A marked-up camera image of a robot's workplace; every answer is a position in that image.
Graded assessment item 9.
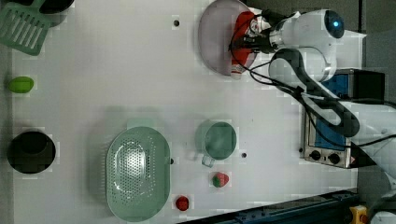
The black toaster oven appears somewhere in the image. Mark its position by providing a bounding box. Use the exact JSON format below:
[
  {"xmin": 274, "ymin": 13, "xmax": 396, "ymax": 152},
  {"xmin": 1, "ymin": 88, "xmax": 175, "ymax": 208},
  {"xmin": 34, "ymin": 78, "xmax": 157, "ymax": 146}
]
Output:
[{"xmin": 299, "ymin": 68, "xmax": 386, "ymax": 170}]

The green perforated colander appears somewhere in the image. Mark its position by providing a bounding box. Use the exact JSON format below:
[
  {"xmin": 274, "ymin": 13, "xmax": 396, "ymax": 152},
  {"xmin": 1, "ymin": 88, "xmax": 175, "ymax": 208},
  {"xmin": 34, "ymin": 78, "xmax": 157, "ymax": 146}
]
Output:
[{"xmin": 106, "ymin": 119, "xmax": 171, "ymax": 222}]

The strawberry toy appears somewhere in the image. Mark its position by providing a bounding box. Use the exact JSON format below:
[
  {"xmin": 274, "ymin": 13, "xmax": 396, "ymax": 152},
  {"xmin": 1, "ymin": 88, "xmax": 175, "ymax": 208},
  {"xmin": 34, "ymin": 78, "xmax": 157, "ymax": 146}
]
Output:
[{"xmin": 212, "ymin": 173, "xmax": 230, "ymax": 188}]

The black cup with spatula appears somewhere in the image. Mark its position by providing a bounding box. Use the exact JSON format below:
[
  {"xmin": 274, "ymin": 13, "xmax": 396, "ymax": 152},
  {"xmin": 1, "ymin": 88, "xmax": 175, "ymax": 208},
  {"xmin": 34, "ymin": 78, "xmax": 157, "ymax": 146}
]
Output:
[{"xmin": 11, "ymin": 0, "xmax": 75, "ymax": 27}]

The green measuring cup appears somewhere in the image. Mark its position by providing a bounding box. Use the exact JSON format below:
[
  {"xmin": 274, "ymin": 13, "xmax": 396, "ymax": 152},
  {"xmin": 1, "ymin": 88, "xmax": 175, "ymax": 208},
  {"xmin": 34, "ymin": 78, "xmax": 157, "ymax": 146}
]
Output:
[{"xmin": 194, "ymin": 120, "xmax": 237, "ymax": 168}]

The red tomato toy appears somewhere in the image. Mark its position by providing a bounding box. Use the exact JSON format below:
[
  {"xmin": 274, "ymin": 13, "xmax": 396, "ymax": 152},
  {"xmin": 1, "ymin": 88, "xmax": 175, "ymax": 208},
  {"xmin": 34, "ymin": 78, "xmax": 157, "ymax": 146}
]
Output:
[{"xmin": 175, "ymin": 196, "xmax": 190, "ymax": 212}]

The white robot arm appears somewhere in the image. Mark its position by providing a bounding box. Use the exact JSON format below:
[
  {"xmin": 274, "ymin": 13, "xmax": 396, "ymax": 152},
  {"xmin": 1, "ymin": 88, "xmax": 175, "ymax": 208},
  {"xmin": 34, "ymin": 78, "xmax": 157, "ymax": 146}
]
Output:
[{"xmin": 233, "ymin": 9, "xmax": 396, "ymax": 184}]

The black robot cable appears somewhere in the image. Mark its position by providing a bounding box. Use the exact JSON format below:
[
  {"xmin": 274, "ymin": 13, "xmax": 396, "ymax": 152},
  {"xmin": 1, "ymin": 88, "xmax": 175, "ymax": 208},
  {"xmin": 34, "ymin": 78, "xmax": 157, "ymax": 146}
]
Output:
[{"xmin": 228, "ymin": 13, "xmax": 396, "ymax": 148}]

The light purple plate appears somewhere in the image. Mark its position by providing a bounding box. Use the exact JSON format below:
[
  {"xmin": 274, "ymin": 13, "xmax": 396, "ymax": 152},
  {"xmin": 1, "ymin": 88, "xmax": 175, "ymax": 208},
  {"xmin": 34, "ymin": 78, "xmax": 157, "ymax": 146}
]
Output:
[{"xmin": 198, "ymin": 0, "xmax": 256, "ymax": 77}]

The green lime toy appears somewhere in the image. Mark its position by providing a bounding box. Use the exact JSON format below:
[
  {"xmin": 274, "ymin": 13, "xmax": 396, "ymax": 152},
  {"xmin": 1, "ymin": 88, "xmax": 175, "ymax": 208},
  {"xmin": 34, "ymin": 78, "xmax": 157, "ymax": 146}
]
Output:
[{"xmin": 8, "ymin": 77, "xmax": 35, "ymax": 93}]

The green slotted spatula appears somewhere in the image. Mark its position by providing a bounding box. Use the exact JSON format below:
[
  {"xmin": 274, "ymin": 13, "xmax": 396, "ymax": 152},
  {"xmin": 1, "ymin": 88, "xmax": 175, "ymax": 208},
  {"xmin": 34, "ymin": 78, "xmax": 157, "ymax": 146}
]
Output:
[{"xmin": 0, "ymin": 0, "xmax": 51, "ymax": 56}]

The yellow emergency stop button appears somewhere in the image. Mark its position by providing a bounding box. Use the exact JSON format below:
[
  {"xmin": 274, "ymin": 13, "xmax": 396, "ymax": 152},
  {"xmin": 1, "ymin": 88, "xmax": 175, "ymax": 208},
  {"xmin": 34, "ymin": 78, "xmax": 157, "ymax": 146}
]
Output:
[{"xmin": 349, "ymin": 205, "xmax": 368, "ymax": 224}]

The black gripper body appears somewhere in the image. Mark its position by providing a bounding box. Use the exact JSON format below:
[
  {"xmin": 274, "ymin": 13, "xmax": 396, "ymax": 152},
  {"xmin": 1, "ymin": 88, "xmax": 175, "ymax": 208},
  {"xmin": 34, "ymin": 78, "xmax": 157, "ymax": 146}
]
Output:
[{"xmin": 242, "ymin": 35, "xmax": 276, "ymax": 54}]

